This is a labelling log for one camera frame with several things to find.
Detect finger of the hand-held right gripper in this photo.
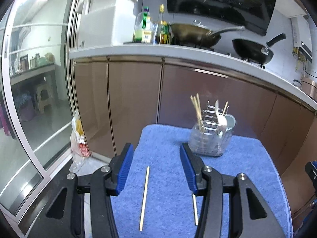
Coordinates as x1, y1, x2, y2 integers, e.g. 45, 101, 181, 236
304, 161, 317, 186

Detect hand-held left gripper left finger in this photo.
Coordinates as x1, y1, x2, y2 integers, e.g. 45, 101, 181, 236
25, 143, 134, 238

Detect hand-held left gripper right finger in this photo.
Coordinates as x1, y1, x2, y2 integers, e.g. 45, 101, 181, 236
180, 143, 286, 238

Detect clear utensil holder wire rack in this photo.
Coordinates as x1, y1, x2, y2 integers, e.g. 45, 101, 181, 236
189, 100, 236, 157

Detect blue terry mat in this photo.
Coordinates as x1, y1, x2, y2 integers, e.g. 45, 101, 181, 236
109, 124, 294, 238

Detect plastic bag with red print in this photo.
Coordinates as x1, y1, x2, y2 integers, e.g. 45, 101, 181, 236
69, 110, 109, 174

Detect copper pot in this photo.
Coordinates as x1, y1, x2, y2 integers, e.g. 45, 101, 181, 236
293, 77, 317, 100

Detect plastic stool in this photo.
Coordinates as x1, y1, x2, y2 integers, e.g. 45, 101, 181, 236
33, 83, 53, 114

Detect purple basket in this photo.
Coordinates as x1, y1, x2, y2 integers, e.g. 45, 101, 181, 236
13, 90, 34, 122

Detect white kitchen countertop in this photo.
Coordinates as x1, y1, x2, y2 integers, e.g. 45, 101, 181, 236
69, 43, 317, 114

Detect sliding glass door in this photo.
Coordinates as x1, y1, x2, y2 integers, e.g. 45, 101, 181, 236
0, 0, 86, 219

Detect small dark sauce bottle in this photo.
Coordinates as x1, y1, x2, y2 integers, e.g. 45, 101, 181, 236
165, 22, 173, 44

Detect black frying pan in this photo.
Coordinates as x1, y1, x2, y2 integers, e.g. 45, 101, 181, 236
232, 33, 286, 64

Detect metal wok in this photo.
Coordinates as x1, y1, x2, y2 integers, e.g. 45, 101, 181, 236
170, 22, 245, 48

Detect green cap oil bottle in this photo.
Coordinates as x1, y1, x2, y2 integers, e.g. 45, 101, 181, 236
134, 7, 152, 43

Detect white water heater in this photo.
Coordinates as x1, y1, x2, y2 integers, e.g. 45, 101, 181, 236
291, 15, 314, 60

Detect yellow cap sauce bottle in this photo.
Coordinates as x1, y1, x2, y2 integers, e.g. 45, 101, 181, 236
156, 4, 167, 44

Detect black range hood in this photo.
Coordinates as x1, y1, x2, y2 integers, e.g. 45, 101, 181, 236
165, 0, 278, 36

